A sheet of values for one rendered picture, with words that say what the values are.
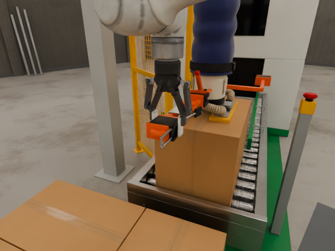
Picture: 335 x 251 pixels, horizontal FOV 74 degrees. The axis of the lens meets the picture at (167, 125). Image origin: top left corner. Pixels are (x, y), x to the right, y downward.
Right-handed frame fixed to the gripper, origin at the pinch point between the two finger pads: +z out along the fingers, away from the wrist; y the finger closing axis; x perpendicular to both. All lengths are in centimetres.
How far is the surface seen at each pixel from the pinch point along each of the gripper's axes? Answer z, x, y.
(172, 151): 26.4, -27.9, 9.9
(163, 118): -2.2, 0.4, 1.3
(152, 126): -1.5, 5.7, 2.4
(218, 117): 11.3, -42.8, -7.5
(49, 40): 4, -516, 688
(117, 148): 78, -92, 95
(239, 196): 55, -44, -23
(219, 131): 13.1, -30.9, -11.0
